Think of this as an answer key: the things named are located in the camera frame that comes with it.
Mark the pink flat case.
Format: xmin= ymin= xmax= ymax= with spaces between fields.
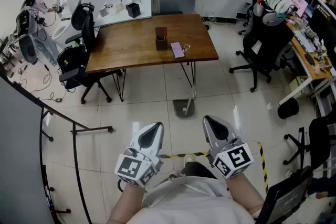
xmin=170 ymin=42 xmax=186 ymax=59

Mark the brown wooden table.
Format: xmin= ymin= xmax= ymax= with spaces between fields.
xmin=86 ymin=14 xmax=219 ymax=102

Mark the brown pen holder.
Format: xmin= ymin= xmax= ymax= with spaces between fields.
xmin=154 ymin=26 xmax=169 ymax=51

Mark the black round stool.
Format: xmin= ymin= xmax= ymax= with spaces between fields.
xmin=277 ymin=98 xmax=300 ymax=120

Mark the monitor with pink screen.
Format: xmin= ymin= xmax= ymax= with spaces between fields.
xmin=285 ymin=0 xmax=309 ymax=18

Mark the person's left forearm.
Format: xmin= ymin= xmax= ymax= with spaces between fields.
xmin=106 ymin=183 xmax=146 ymax=224

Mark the person's white shirt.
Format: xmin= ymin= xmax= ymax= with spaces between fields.
xmin=141 ymin=175 xmax=255 ymax=224

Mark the person's right forearm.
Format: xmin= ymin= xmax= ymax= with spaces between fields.
xmin=225 ymin=169 xmax=265 ymax=218

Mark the black wheeled rack frame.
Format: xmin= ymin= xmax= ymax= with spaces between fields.
xmin=39 ymin=106 xmax=114 ymax=224

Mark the white table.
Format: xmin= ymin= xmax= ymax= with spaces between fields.
xmin=93 ymin=0 xmax=153 ymax=28

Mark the grey partition panel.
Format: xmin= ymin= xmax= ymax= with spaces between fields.
xmin=0 ymin=74 xmax=62 ymax=224

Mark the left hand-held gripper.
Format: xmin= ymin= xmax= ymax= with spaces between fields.
xmin=114 ymin=121 xmax=165 ymax=188

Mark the black backpack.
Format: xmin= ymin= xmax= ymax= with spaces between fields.
xmin=57 ymin=44 xmax=87 ymax=74

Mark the black mesh office chair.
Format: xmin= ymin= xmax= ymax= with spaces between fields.
xmin=59 ymin=0 xmax=123 ymax=105

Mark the colourful patterned cloth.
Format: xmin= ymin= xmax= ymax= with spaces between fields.
xmin=258 ymin=0 xmax=299 ymax=19

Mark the grey dustpan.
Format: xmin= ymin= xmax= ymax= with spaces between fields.
xmin=172 ymin=83 xmax=197 ymax=118

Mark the black flat screen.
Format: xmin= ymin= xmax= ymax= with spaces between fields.
xmin=258 ymin=165 xmax=314 ymax=224

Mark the yellow black floor tape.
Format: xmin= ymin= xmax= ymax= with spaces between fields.
xmin=258 ymin=142 xmax=270 ymax=194
xmin=159 ymin=151 xmax=211 ymax=159

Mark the black swivel chair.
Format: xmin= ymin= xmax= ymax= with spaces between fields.
xmin=282 ymin=115 xmax=336 ymax=174

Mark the wooden desk with white frame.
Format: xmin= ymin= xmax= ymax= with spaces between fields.
xmin=278 ymin=18 xmax=336 ymax=105

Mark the person's leg with shoe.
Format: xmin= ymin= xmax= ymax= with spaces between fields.
xmin=181 ymin=154 xmax=218 ymax=179

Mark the black gaming chair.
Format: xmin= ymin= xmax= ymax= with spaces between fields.
xmin=229 ymin=0 xmax=295 ymax=93

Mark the black square container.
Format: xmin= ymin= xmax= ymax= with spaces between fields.
xmin=125 ymin=2 xmax=142 ymax=19

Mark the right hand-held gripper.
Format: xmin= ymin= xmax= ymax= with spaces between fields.
xmin=202 ymin=115 xmax=254 ymax=179

